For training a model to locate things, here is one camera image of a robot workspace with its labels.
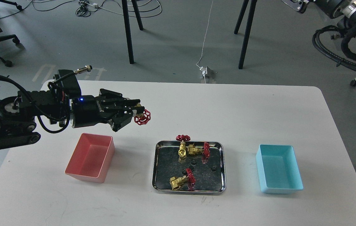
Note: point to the light blue plastic box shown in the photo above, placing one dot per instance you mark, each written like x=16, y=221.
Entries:
x=278, y=169

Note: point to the upright brass valve red handwheel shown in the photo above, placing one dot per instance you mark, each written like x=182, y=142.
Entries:
x=182, y=147

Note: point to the brass valve red handwheel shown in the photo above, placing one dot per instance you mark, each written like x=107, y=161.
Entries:
x=182, y=147
x=141, y=115

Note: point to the black tripod leg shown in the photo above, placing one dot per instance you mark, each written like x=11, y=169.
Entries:
x=127, y=26
x=247, y=32

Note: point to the small black gear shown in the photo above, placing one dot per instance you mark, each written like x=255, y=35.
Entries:
x=184, y=171
x=193, y=162
x=213, y=168

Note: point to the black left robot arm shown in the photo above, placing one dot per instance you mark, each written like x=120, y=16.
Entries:
x=63, y=104

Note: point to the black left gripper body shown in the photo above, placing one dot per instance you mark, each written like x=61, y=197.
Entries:
x=89, y=111

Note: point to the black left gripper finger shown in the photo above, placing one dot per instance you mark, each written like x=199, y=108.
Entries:
x=121, y=118
x=110, y=100

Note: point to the brass valve lying right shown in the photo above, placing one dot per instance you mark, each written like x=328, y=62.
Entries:
x=204, y=151

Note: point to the brass valve front of tray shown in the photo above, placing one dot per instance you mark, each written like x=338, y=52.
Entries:
x=178, y=182

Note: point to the black tripod leg right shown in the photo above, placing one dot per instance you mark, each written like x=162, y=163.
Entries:
x=247, y=32

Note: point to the pink plastic box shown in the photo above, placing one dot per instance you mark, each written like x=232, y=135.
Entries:
x=91, y=158

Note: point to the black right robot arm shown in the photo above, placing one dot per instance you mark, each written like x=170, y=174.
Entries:
x=345, y=29

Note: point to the black cable bundle floor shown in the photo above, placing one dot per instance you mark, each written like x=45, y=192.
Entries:
x=85, y=8

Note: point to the shiny metal tray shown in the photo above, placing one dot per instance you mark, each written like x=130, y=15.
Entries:
x=189, y=167

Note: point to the black tripod leg left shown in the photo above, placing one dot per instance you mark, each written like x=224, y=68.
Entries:
x=127, y=26

